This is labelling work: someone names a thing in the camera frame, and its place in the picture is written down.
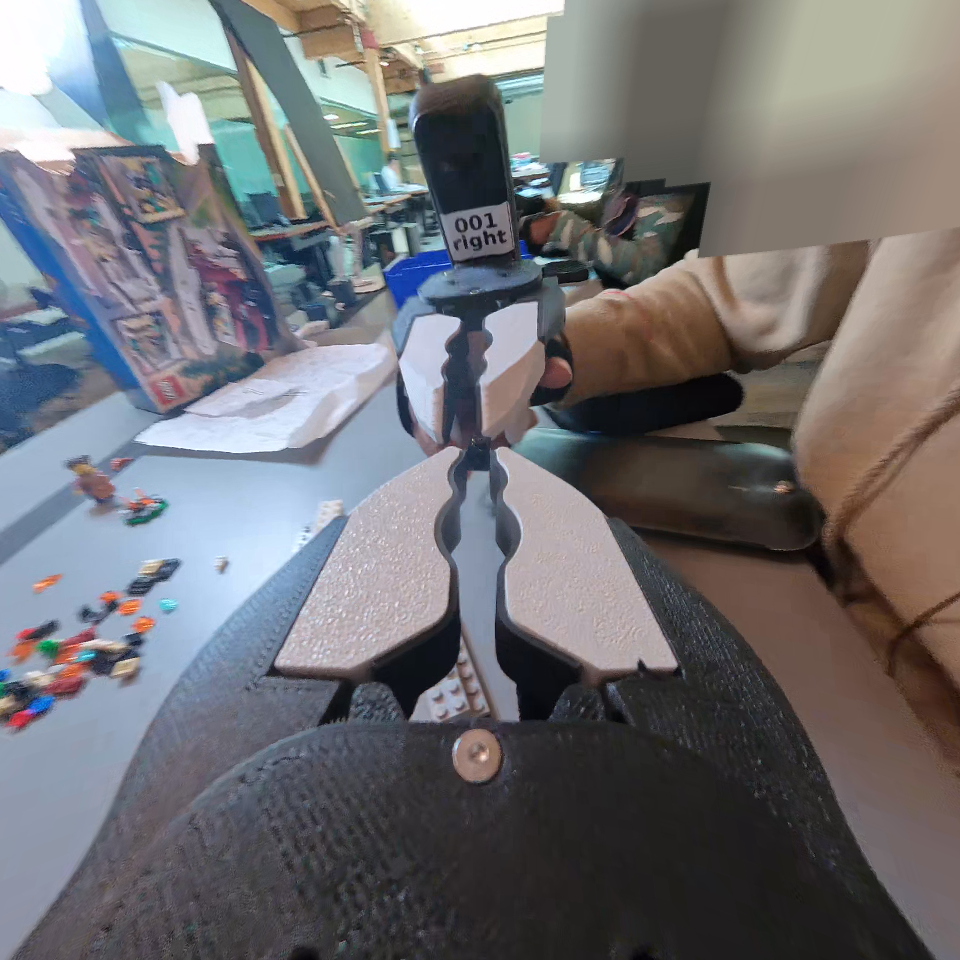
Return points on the lego campfire on green plate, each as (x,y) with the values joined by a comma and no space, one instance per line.
(142,510)

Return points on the blue plastic bin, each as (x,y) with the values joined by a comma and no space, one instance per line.
(412,277)

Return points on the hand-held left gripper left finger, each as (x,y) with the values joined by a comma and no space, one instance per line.
(367,585)

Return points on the orange transparent lego flame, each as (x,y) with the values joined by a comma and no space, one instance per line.
(46,581)

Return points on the pile of small lego pieces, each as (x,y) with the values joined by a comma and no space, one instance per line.
(75,660)

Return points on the tiny black lego connector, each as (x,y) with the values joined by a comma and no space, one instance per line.
(477,454)

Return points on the long grey lego beam assembly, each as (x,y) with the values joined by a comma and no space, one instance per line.
(330,514)

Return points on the dark diagonal steel beam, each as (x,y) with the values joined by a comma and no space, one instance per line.
(292,97)

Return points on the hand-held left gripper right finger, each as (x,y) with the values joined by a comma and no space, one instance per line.
(585,585)

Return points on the crumpled white paper bag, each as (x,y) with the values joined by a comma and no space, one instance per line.
(285,397)

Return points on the person's beige hoodie torso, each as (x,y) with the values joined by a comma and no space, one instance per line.
(900,450)

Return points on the lego minifigure with guitar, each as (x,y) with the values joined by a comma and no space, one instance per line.
(94,484)

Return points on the grey lego plate assembly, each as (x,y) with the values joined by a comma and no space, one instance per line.
(457,694)

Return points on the colourful lego set box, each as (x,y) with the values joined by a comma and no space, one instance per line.
(150,285)

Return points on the person's right hand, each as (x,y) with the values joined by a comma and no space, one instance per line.
(553,379)

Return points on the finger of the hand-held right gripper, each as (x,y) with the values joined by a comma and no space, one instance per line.
(514,367)
(424,367)

